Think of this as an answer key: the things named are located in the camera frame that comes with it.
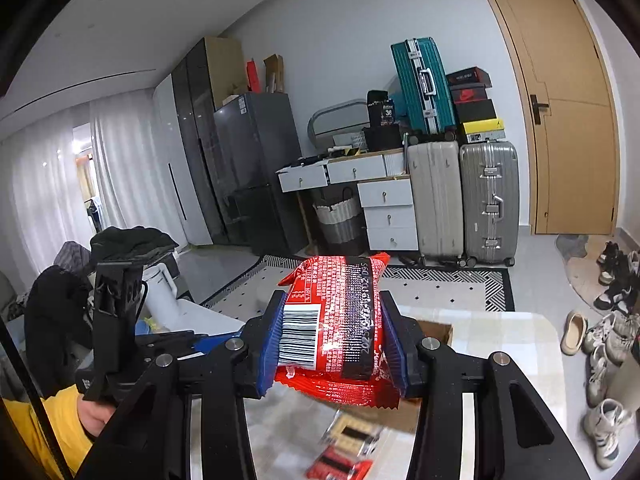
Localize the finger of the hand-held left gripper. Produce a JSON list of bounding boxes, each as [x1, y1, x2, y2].
[[134, 329, 247, 361]]

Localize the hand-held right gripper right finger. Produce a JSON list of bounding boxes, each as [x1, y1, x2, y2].
[[379, 290, 592, 480]]

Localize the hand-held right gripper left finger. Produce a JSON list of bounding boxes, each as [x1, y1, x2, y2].
[[75, 289, 290, 480]]

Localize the red black snack packet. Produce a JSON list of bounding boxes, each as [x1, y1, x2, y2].
[[305, 447, 373, 480], [274, 254, 401, 410]]

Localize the beige cracker packet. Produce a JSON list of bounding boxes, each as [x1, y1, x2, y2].
[[320, 410, 386, 456]]

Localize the person's left hand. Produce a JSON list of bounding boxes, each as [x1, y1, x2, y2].
[[77, 387, 119, 439]]

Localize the white floor appliance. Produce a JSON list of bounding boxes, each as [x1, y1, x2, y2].
[[142, 260, 181, 313]]

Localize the chair with black clothing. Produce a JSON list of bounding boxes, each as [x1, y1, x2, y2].
[[25, 265, 97, 396]]

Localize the plaid cloth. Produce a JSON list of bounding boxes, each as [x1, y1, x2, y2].
[[54, 241, 94, 275]]

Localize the dark folded cloth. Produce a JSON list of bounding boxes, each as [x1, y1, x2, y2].
[[90, 226, 180, 263]]

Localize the patterned black white rug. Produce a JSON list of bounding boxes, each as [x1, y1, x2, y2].
[[200, 255, 516, 313]]

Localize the checkered tablecloth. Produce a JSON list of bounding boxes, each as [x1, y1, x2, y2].
[[240, 310, 576, 480]]

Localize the woven laundry basket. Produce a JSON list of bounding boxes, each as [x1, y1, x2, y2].
[[312, 195, 363, 243]]

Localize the white drawer desk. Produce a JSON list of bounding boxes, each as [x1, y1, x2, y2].
[[277, 149, 420, 253]]

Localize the white sheer curtains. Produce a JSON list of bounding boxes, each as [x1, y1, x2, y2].
[[0, 87, 186, 306]]

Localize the beige suitcase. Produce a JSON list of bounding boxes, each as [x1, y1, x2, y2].
[[406, 141, 466, 267]]

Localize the tall grey white cabinet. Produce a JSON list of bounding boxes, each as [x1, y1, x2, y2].
[[152, 37, 231, 248]]

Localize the dark grey fridge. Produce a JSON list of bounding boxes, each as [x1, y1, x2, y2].
[[212, 92, 311, 256]]

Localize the silver suitcase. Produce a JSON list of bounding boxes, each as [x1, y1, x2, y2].
[[459, 140, 521, 268]]

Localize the grey beige door mat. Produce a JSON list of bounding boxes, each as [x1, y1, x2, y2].
[[555, 234, 640, 306]]

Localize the scattered sneakers group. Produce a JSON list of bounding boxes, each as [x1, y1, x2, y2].
[[560, 240, 640, 471]]

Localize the black storage box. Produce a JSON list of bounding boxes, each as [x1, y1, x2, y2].
[[362, 126, 405, 153]]

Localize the white plastic basket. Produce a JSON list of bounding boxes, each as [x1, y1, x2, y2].
[[332, 131, 366, 150]]

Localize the yellow black shoe box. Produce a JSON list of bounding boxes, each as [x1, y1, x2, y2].
[[459, 119, 507, 144]]

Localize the black cylinder container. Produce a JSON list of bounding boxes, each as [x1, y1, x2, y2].
[[366, 90, 391, 128]]

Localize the plain black shoe box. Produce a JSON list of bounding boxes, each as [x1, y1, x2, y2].
[[452, 100, 498, 123]]

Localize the tall brown cardboard box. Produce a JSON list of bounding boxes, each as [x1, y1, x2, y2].
[[205, 36, 246, 108]]

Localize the brown paper bag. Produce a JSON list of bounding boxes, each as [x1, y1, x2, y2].
[[263, 54, 285, 94]]

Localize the teal suitcase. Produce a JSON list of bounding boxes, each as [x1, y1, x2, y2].
[[390, 37, 458, 136]]

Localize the red black shoe box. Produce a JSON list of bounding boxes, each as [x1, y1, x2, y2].
[[448, 84, 493, 104]]

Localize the flat black shoe box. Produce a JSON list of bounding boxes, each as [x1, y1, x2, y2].
[[445, 69, 492, 88]]

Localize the wooden door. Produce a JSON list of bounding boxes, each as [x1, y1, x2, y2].
[[472, 0, 621, 236]]

